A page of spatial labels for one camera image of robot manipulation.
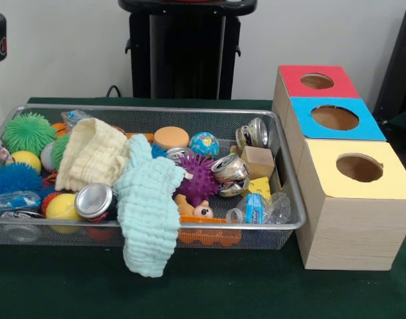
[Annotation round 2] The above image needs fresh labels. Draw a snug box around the blue spiky rubber ball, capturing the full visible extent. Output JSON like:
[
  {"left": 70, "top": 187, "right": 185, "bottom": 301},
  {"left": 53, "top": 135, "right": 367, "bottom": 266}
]
[{"left": 0, "top": 162, "right": 45, "bottom": 200}]

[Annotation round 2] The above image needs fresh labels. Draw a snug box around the mint green waffle cloth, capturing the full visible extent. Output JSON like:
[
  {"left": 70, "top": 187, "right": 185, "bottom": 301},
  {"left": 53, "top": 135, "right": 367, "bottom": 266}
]
[{"left": 113, "top": 134, "right": 187, "bottom": 278}]

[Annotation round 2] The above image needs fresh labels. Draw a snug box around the orange plush toy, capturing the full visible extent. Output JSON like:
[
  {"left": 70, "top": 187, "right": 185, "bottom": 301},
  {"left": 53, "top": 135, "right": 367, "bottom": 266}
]
[{"left": 174, "top": 193, "right": 214, "bottom": 219}]

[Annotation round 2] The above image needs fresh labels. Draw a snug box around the printed silver drink can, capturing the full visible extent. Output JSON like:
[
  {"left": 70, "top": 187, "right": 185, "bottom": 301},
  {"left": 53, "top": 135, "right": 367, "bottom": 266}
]
[{"left": 211, "top": 153, "right": 252, "bottom": 197}]

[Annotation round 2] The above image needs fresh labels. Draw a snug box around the crushed bottle with blue label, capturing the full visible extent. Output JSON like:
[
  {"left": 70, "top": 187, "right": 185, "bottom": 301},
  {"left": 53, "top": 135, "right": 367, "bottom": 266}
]
[{"left": 225, "top": 192, "right": 292, "bottom": 224}]

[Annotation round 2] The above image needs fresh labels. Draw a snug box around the wooden box with three holes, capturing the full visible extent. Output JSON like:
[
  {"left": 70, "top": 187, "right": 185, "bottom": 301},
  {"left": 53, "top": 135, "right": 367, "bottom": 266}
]
[{"left": 272, "top": 64, "right": 406, "bottom": 270}]

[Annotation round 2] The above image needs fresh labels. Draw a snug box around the green spiky rubber ball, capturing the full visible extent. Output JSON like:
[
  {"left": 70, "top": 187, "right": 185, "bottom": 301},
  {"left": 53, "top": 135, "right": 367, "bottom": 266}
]
[{"left": 2, "top": 112, "right": 57, "bottom": 156}]

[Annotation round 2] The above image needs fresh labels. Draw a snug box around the cream waffle cloth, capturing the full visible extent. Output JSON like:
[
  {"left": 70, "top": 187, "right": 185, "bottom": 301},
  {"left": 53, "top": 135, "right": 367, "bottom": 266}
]
[{"left": 55, "top": 118, "right": 130, "bottom": 193}]

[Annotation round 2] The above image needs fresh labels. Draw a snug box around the yellow tennis ball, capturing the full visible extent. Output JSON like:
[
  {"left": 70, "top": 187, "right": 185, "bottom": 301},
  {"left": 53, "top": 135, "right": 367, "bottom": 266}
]
[{"left": 45, "top": 193, "right": 82, "bottom": 233}]

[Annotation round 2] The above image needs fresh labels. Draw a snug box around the crushed red soda can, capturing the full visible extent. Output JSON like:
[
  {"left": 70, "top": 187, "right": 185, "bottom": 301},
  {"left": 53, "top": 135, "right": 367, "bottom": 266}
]
[{"left": 74, "top": 182, "right": 119, "bottom": 223}]

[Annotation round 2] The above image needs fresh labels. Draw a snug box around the purple spiky monster toy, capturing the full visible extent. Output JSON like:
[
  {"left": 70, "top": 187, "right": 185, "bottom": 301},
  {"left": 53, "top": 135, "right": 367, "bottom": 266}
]
[{"left": 175, "top": 153, "right": 221, "bottom": 206}]

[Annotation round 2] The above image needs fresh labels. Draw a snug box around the dark green tablecloth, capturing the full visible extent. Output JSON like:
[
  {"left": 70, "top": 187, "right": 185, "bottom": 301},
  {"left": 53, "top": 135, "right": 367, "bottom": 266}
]
[{"left": 0, "top": 96, "right": 406, "bottom": 319}]

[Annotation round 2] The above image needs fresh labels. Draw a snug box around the black stand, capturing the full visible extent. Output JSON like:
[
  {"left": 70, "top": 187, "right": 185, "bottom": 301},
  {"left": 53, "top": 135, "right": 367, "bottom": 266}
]
[{"left": 371, "top": 5, "right": 406, "bottom": 117}]

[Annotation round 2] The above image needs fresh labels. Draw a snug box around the shallow wire mesh bin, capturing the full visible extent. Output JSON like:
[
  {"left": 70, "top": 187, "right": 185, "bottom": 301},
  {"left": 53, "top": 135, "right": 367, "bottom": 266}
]
[{"left": 0, "top": 103, "right": 306, "bottom": 251}]

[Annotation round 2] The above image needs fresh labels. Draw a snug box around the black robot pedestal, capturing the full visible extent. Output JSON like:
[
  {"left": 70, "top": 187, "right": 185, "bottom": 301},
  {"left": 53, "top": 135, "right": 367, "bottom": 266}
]
[{"left": 118, "top": 0, "right": 258, "bottom": 100}]

